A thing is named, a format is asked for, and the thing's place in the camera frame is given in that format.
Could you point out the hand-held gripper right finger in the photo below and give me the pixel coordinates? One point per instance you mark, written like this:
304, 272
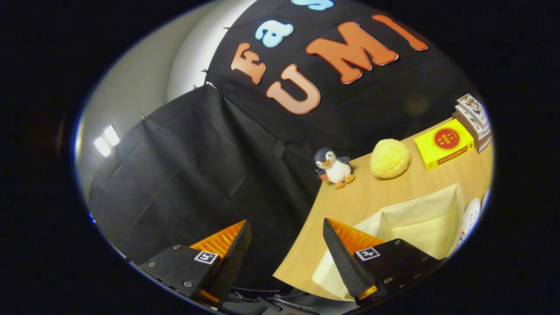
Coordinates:
343, 262

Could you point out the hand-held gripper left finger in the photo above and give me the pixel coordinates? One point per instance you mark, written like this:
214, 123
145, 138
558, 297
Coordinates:
234, 258

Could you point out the beige fabric storage box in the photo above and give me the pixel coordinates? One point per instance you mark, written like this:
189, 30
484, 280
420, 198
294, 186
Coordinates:
420, 218

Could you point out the penguin plush toy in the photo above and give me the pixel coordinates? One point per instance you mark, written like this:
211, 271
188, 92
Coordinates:
337, 169

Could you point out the yellow fluffy plush toy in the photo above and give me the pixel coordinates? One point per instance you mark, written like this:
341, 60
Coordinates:
389, 158

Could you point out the yellow book with red circle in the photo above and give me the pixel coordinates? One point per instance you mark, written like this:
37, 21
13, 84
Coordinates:
444, 144

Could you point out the ceiling light panel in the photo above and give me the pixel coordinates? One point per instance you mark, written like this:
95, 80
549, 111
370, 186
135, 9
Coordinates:
107, 141

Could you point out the brown thick book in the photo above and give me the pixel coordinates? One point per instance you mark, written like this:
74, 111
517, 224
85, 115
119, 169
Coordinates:
481, 143

